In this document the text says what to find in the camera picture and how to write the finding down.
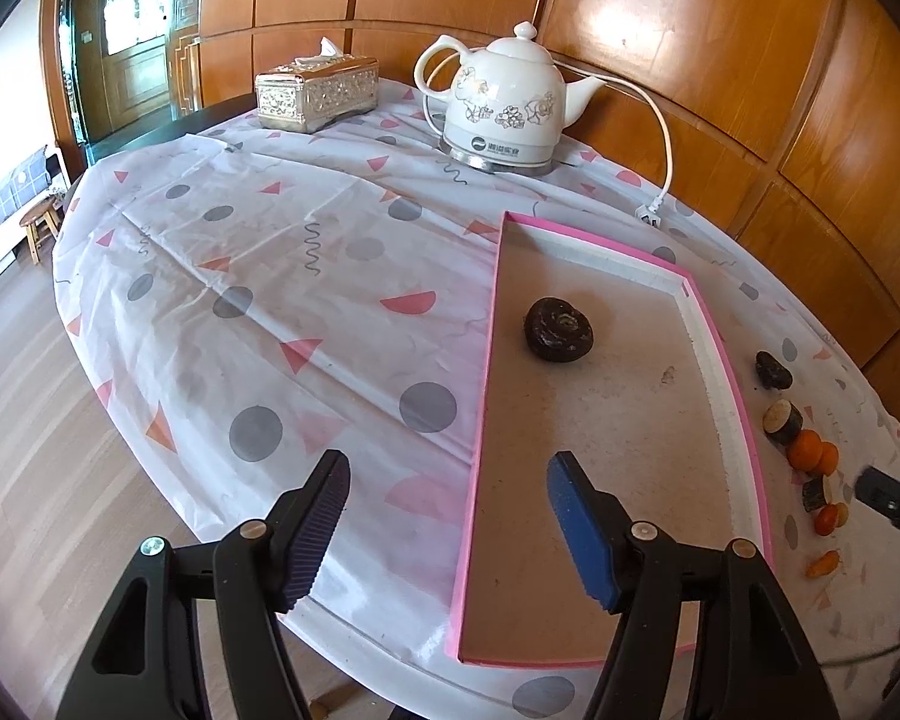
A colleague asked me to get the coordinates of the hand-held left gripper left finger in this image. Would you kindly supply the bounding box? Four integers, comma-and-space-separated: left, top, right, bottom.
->
56, 448, 353, 720

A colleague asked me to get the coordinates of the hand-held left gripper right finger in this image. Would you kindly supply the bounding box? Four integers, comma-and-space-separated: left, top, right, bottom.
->
546, 450, 841, 720

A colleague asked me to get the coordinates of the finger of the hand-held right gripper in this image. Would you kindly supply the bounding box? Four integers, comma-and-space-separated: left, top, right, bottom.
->
855, 466, 900, 539

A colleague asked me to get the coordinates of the pink rimmed shallow tray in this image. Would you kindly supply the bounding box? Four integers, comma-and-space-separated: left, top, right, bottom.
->
446, 210, 775, 668

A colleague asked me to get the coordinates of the dark round water chestnut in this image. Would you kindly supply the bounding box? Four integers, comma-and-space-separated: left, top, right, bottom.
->
754, 350, 794, 391

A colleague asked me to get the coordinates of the dark chocolate donut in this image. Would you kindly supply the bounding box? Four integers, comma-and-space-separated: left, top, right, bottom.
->
523, 297, 596, 362

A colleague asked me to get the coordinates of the printed white tablecloth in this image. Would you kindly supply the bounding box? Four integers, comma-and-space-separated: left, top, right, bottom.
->
51, 79, 900, 720

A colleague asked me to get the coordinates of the silver kettle base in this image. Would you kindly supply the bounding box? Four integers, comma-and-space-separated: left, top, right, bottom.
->
439, 131, 560, 175

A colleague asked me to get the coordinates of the small wooden stool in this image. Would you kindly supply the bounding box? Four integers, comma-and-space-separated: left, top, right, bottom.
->
19, 199, 61, 265

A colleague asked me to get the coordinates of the silver embossed tissue box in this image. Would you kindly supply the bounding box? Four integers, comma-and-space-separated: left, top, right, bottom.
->
253, 56, 380, 134

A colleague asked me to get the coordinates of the white floral ceramic kettle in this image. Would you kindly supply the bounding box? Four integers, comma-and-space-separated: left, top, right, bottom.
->
414, 21, 608, 158

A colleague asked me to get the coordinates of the blue checked sofa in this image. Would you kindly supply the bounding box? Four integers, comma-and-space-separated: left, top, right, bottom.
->
0, 146, 72, 241

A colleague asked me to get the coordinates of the white tissue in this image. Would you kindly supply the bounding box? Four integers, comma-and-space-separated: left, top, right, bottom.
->
298, 37, 346, 67

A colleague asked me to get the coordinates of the wooden glazed door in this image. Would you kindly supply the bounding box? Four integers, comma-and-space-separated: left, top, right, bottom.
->
67, 0, 203, 143

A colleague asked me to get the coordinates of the white power cord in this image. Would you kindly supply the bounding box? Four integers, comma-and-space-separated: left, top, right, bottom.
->
420, 52, 676, 205

